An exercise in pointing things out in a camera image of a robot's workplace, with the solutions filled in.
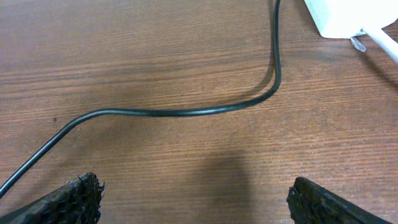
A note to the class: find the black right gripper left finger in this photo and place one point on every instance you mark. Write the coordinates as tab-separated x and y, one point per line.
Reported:
77	202

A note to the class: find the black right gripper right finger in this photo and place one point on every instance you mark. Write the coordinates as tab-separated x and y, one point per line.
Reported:
311	203

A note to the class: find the white power strip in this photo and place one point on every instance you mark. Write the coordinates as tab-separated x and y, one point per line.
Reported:
342	19

